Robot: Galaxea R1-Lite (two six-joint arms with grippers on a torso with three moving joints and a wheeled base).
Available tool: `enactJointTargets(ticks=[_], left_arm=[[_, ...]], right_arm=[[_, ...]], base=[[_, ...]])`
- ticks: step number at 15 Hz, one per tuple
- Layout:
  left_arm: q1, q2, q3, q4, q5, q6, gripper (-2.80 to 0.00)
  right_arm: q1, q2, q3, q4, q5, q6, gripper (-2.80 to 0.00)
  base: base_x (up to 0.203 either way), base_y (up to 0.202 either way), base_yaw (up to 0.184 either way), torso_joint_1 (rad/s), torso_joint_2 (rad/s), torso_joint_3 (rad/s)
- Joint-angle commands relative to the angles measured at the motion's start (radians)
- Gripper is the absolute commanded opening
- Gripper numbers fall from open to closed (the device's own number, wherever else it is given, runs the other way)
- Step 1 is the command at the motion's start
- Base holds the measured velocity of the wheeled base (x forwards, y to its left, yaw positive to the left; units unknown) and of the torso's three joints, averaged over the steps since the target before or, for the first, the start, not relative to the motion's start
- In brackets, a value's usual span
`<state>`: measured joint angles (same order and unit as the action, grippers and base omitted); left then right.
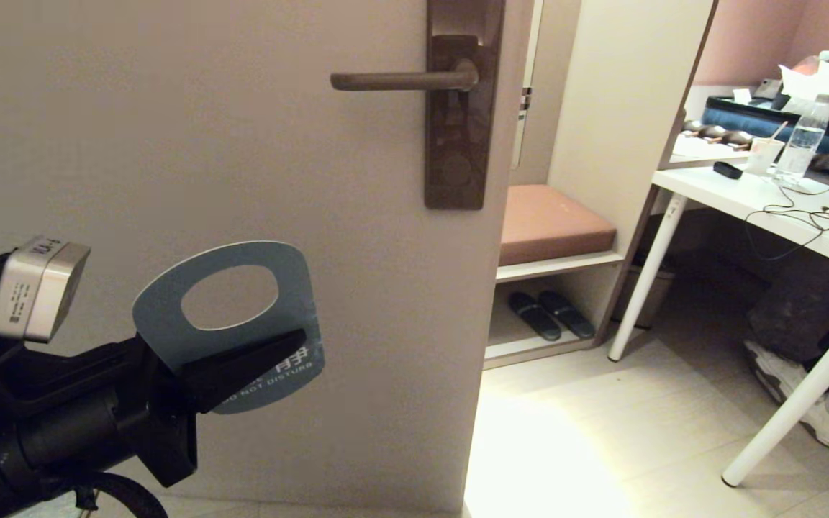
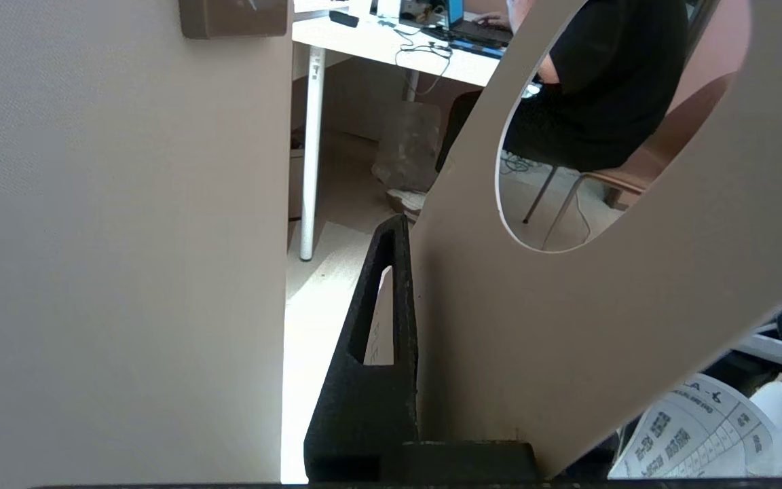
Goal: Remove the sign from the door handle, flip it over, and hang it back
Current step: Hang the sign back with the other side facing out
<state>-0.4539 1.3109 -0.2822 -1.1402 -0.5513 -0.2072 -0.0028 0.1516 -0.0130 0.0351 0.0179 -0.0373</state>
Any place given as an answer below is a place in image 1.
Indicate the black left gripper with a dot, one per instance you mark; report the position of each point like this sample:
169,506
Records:
162,432

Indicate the blue and white door hanger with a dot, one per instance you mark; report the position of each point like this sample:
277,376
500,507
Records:
299,288

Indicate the brown door lock plate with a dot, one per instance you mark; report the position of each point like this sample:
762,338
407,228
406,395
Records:
458,158

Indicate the black slipper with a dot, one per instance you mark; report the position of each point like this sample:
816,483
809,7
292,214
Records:
565,313
533,316

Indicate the white bench shelf cabinet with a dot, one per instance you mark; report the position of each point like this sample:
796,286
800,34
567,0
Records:
623,108

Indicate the white table with round legs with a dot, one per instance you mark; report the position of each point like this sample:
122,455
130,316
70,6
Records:
709,188

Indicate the dark round object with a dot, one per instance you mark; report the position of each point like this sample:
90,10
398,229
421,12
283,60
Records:
693,127
713,132
738,138

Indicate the small black box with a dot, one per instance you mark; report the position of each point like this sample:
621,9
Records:
727,170

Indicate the white and tan sneaker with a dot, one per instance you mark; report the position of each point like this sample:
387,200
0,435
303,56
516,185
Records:
771,370

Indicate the dark blue long tray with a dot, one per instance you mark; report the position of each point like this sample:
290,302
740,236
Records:
745,119

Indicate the white paper cup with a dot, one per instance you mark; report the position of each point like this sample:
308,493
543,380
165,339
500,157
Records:
763,158

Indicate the grey mottled bag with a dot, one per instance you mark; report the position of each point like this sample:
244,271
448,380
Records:
803,302

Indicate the small white tag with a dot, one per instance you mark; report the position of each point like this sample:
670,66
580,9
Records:
743,96

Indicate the wooden stirring stick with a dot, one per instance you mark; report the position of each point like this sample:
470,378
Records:
780,131

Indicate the small grey object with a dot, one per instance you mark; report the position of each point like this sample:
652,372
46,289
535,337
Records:
768,89

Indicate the clear plastic water bottle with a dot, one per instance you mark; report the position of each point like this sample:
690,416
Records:
803,144

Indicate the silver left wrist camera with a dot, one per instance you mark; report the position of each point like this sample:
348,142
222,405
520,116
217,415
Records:
37,288

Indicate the white topped wall counter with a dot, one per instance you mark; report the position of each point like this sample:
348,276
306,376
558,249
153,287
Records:
702,147

